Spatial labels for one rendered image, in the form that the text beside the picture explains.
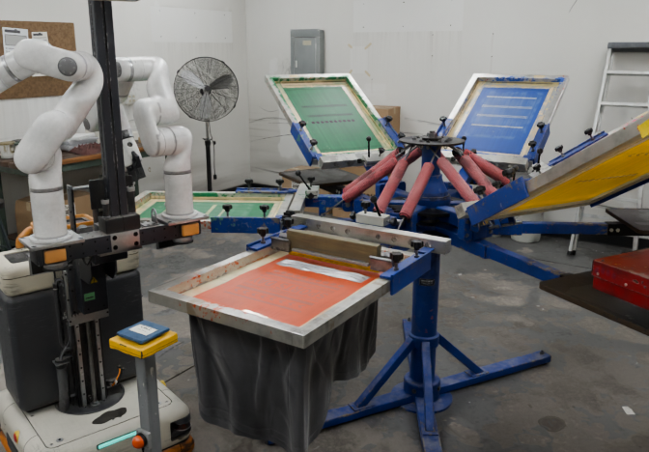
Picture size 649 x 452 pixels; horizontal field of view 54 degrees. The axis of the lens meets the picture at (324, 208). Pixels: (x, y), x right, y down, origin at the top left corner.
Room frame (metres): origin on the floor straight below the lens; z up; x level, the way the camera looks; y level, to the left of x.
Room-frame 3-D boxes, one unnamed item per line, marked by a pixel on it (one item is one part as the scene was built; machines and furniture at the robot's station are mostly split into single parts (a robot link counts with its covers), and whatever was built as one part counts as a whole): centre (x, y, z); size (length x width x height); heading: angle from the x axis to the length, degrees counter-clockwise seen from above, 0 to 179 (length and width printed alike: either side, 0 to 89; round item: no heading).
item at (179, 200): (2.19, 0.52, 1.21); 0.16 x 0.13 x 0.15; 40
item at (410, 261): (2.05, -0.28, 0.98); 0.30 x 0.05 x 0.07; 147
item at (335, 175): (3.48, -0.19, 0.91); 1.34 x 0.40 x 0.08; 27
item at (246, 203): (2.93, 0.42, 1.05); 1.08 x 0.61 x 0.23; 87
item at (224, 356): (1.76, 0.24, 0.74); 0.45 x 0.03 x 0.43; 57
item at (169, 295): (2.00, 0.08, 0.97); 0.79 x 0.58 x 0.04; 147
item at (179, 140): (2.17, 0.52, 1.37); 0.13 x 0.10 x 0.16; 139
